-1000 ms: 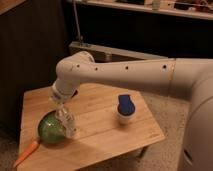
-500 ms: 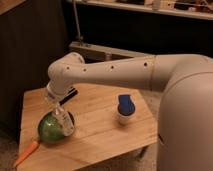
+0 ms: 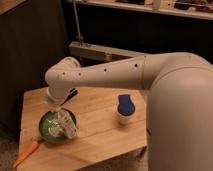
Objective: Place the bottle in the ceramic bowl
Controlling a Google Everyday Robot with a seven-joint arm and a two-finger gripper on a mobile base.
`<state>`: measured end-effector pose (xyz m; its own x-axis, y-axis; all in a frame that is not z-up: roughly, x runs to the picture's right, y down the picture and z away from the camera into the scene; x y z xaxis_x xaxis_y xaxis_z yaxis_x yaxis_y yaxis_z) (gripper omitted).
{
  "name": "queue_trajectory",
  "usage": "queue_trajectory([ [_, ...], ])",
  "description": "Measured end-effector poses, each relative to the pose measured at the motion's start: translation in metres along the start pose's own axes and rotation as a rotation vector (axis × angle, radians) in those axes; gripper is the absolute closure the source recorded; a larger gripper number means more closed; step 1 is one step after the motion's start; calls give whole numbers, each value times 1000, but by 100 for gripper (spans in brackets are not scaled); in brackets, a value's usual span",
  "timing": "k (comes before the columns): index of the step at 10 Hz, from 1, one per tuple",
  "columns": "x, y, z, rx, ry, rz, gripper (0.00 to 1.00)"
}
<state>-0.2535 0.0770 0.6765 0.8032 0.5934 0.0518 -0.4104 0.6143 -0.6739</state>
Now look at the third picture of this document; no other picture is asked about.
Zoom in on white cup with blue object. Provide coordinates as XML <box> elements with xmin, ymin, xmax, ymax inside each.
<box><xmin>117</xmin><ymin>94</ymin><xmax>136</xmax><ymax>125</ymax></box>

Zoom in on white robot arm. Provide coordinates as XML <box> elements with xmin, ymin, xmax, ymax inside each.
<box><xmin>45</xmin><ymin>52</ymin><xmax>213</xmax><ymax>171</ymax></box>

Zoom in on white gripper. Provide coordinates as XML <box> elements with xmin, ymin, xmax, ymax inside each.
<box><xmin>45</xmin><ymin>87</ymin><xmax>66</xmax><ymax>111</ymax></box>

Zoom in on low wooden shelf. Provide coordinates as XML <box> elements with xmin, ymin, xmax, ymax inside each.
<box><xmin>69</xmin><ymin>41</ymin><xmax>143</xmax><ymax>62</ymax></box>

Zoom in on metal stand pole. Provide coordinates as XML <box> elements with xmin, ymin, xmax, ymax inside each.
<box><xmin>72</xmin><ymin>0</ymin><xmax>83</xmax><ymax>46</ymax></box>

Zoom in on clear plastic bottle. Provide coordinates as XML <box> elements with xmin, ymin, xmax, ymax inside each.
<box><xmin>56</xmin><ymin>109</ymin><xmax>77</xmax><ymax>139</ymax></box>

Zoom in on orange carrot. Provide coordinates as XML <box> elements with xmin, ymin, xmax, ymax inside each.
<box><xmin>13</xmin><ymin>141</ymin><xmax>39</xmax><ymax>167</ymax></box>

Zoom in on green ceramic bowl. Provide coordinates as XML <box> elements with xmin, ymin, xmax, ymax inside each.
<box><xmin>39</xmin><ymin>111</ymin><xmax>69</xmax><ymax>143</ymax></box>

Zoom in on wooden table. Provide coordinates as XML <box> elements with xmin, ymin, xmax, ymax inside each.
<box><xmin>17</xmin><ymin>87</ymin><xmax>147</xmax><ymax>171</ymax></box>

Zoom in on black rectangular box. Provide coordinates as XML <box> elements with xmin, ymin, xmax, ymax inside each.
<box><xmin>62</xmin><ymin>88</ymin><xmax>78</xmax><ymax>105</ymax></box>

